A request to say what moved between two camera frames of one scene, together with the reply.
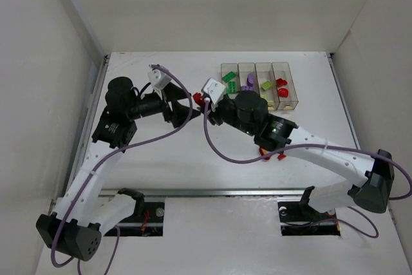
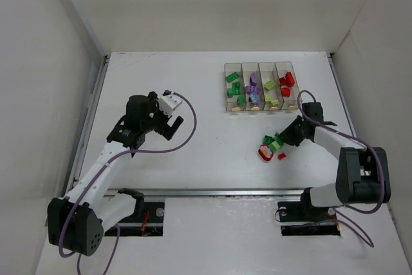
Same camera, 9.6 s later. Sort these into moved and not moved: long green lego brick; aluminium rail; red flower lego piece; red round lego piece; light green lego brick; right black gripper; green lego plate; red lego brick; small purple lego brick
Moved: long green lego brick; light green lego brick; small purple lego brick; red lego brick; right black gripper; red round lego piece; green lego plate
Not moved: red flower lego piece; aluminium rail
